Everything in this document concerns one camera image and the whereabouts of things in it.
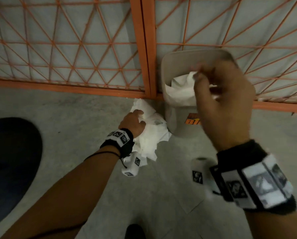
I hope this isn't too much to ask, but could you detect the person's left hand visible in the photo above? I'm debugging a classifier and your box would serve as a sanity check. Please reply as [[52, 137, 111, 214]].
[[118, 109, 147, 139]]

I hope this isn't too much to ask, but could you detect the person's right hand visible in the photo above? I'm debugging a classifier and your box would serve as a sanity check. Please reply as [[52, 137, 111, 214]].
[[193, 59, 256, 152]]

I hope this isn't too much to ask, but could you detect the pile of white tissues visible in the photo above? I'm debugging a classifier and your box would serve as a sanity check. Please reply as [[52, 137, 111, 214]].
[[130, 98, 172, 168]]

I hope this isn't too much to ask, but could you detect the beige plastic dust bin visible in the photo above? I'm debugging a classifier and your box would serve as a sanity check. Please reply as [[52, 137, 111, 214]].
[[160, 49, 240, 137]]

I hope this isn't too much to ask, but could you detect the heap of tissues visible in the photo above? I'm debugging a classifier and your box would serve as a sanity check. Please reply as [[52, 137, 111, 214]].
[[164, 71, 219, 107]]

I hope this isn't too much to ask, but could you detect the person's left forearm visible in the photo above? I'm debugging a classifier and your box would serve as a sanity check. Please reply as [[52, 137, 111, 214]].
[[0, 145, 122, 239]]

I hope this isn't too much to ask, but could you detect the person's right forearm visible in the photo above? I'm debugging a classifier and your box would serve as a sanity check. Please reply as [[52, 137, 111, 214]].
[[244, 210, 297, 239]]

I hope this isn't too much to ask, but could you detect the person's black left shoe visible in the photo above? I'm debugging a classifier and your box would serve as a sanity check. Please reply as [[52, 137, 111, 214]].
[[125, 223, 147, 239]]

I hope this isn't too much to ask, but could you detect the black left wristband with markers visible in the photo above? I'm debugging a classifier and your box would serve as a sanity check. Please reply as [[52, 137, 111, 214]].
[[100, 128, 135, 160]]

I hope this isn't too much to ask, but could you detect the black wristband with markers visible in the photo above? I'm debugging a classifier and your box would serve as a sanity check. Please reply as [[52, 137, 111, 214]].
[[209, 139, 297, 216], [100, 128, 135, 160]]

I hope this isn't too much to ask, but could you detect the black right wristband with markers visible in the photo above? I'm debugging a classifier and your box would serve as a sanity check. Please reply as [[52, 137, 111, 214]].
[[209, 139, 297, 216]]

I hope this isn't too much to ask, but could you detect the dark round stool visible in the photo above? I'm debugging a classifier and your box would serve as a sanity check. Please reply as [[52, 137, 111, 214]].
[[0, 117, 43, 231]]

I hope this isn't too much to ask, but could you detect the white left wrist camera module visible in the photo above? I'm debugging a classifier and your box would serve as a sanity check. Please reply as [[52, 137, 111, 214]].
[[121, 153, 148, 178]]

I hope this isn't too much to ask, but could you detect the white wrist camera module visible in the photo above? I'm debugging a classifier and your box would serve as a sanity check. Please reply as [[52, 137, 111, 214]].
[[121, 153, 148, 178], [190, 156, 218, 195]]

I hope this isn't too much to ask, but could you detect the thin black wrist cord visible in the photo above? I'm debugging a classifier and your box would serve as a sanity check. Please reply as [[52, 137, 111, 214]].
[[83, 151, 128, 169]]

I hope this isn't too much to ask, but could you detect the white right wrist camera module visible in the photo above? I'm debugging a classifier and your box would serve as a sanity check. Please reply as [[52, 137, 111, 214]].
[[190, 156, 218, 195]]

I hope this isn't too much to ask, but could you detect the orange wire fence panel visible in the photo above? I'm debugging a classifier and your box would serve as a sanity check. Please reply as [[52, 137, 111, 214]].
[[141, 0, 297, 114], [0, 0, 151, 99]]

